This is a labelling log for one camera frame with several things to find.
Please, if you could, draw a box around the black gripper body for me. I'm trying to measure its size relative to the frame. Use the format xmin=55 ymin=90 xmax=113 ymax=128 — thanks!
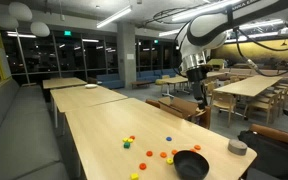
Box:
xmin=187 ymin=65 xmax=214 ymax=87

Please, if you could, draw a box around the black bowl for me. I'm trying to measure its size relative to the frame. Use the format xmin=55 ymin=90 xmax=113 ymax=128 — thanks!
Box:
xmin=172 ymin=149 xmax=210 ymax=180

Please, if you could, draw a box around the brown wooden chair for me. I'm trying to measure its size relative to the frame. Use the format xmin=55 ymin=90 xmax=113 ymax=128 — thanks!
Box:
xmin=197 ymin=106 xmax=212 ymax=130
xmin=158 ymin=96 xmax=198 ymax=121
xmin=145 ymin=98 xmax=162 ymax=109

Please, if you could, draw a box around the yellow chair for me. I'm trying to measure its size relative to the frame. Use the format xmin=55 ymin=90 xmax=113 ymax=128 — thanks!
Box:
xmin=154 ymin=74 xmax=171 ymax=94

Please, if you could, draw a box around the long light wood table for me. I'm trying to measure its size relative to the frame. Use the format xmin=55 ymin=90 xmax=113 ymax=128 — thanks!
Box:
xmin=213 ymin=74 xmax=283 ymax=119

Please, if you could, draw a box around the blue sofa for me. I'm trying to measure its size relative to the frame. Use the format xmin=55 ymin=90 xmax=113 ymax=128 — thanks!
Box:
xmin=136 ymin=68 xmax=178 ymax=83
xmin=96 ymin=73 xmax=126 ymax=90

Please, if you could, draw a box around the low brown coffee table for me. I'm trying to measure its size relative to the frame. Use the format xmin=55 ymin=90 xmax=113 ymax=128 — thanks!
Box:
xmin=130 ymin=79 xmax=155 ymax=89

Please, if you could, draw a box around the gray cylinder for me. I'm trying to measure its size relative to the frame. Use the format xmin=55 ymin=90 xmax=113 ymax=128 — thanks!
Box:
xmin=227 ymin=139 xmax=248 ymax=156

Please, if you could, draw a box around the white ceiling light strip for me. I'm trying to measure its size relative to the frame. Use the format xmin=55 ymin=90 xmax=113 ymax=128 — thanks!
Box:
xmin=96 ymin=4 xmax=133 ymax=29
xmin=171 ymin=0 xmax=238 ymax=22

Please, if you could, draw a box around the concrete pillar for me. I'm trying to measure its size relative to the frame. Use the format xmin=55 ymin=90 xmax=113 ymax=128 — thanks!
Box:
xmin=116 ymin=21 xmax=138 ymax=89

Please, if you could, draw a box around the brown leather chair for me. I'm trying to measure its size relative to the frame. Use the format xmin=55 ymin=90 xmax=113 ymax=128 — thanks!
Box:
xmin=249 ymin=123 xmax=288 ymax=145

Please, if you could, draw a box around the black bag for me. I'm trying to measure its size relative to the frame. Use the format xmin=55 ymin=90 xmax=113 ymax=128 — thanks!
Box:
xmin=237 ymin=129 xmax=288 ymax=180

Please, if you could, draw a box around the dark brown chair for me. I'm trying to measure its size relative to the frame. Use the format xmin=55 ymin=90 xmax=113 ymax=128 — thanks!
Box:
xmin=86 ymin=76 xmax=98 ymax=85

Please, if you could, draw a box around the white globe lamp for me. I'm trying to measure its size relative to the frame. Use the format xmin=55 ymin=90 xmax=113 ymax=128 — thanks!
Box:
xmin=8 ymin=1 xmax=33 ymax=22
xmin=0 ymin=13 xmax=19 ymax=30
xmin=29 ymin=21 xmax=51 ymax=38

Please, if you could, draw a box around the gray upholstered bench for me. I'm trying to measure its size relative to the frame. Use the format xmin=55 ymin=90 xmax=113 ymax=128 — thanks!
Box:
xmin=0 ymin=78 xmax=70 ymax=180

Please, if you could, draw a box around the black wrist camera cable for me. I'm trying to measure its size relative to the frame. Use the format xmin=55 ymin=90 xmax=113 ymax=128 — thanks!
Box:
xmin=173 ymin=20 xmax=191 ymax=78

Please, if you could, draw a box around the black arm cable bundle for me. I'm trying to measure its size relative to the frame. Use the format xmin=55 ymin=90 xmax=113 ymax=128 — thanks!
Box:
xmin=234 ymin=26 xmax=288 ymax=78

